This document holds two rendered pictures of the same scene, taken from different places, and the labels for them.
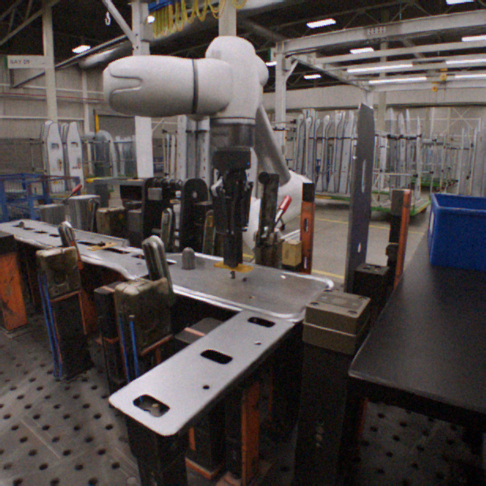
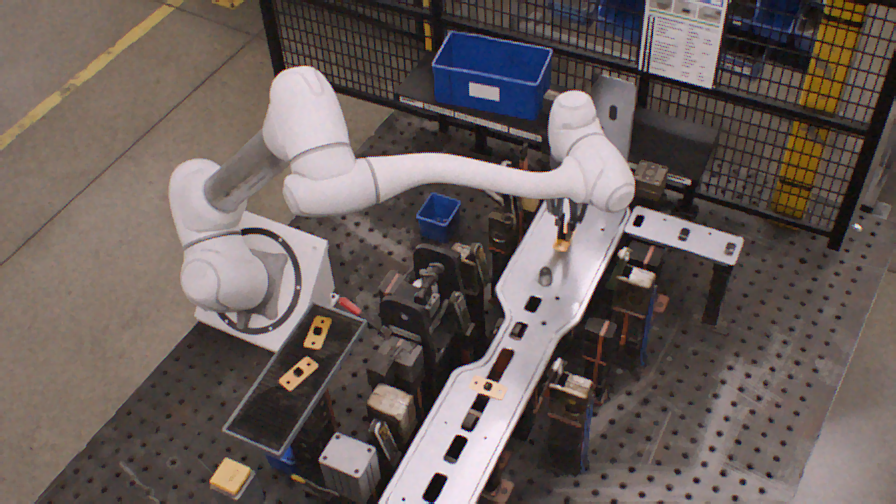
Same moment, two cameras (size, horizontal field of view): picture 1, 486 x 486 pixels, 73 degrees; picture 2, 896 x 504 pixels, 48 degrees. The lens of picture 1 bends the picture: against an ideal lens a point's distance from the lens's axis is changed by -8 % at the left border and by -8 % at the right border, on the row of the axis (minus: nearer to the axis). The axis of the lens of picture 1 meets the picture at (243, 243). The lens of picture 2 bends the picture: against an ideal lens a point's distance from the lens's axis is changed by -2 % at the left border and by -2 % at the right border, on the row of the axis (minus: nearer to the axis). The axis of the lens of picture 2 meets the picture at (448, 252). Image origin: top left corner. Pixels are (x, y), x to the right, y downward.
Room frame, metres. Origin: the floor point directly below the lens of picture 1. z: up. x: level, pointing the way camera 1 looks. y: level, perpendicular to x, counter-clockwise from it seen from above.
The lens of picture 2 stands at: (1.15, 1.68, 2.94)
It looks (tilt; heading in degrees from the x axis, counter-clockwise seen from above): 49 degrees down; 265
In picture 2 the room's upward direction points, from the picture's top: 4 degrees counter-clockwise
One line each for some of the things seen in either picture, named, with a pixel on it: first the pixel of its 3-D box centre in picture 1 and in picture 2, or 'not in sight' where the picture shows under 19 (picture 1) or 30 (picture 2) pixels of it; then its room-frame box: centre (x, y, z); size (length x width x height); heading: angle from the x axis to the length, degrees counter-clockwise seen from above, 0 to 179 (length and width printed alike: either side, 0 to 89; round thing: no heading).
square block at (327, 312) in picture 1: (328, 402); (643, 219); (0.46, -0.14, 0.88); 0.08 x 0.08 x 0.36; 57
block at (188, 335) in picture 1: (208, 398); (638, 287); (0.52, 0.06, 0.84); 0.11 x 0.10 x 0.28; 147
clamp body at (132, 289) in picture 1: (148, 365); (629, 319); (0.58, 0.18, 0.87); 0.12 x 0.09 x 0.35; 147
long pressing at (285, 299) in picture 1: (95, 248); (487, 396); (0.98, 0.43, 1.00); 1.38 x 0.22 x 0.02; 57
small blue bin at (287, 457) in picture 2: not in sight; (291, 449); (1.46, 0.35, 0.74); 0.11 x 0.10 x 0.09; 57
